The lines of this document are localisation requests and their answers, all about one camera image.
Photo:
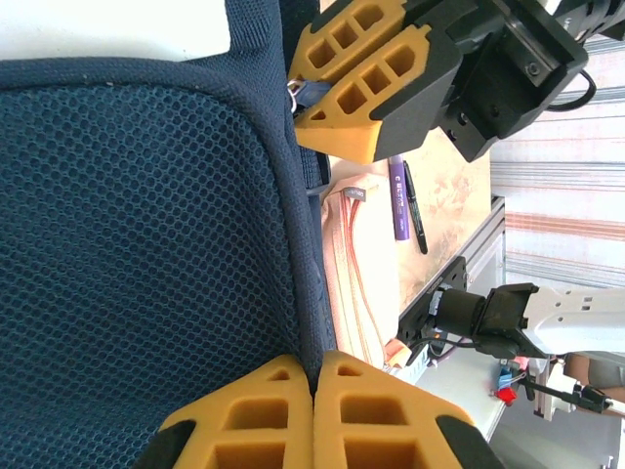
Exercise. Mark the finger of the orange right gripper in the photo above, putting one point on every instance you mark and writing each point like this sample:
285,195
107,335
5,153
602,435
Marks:
328,22
342,137

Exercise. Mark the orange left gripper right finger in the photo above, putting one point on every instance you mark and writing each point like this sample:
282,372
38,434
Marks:
324,420

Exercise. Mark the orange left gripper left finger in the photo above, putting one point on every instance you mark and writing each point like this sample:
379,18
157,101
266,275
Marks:
300,425

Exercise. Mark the person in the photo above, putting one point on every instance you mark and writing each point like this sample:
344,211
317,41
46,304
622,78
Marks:
600,371

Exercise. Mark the black pen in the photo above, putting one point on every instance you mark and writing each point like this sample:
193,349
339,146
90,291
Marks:
417,220

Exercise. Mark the blue clip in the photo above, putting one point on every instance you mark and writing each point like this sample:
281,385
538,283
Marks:
504,377

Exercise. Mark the long aluminium mounting rail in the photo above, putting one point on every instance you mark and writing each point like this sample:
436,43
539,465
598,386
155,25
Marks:
488,234

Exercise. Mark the red clip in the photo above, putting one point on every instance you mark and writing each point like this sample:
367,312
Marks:
505,396

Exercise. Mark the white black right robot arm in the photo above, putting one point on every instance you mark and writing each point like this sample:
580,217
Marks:
561,312

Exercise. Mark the purple marker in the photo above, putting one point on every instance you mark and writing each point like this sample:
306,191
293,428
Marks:
401,205

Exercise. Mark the navy blue backpack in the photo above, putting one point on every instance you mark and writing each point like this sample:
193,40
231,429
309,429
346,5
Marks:
146,244

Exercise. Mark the pink pencil case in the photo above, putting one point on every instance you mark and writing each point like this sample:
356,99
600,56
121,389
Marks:
371,273

